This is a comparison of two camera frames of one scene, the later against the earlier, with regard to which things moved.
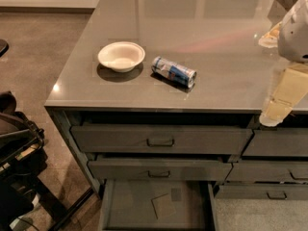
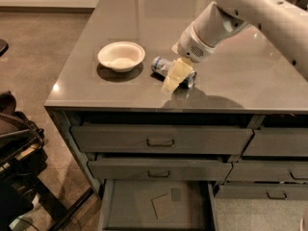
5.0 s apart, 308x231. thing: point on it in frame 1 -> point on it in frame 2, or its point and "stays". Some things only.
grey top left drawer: x=111 y=139 stays
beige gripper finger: x=292 y=89 -> x=192 y=49
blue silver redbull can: x=168 y=70 stays
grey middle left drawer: x=160 y=170 stays
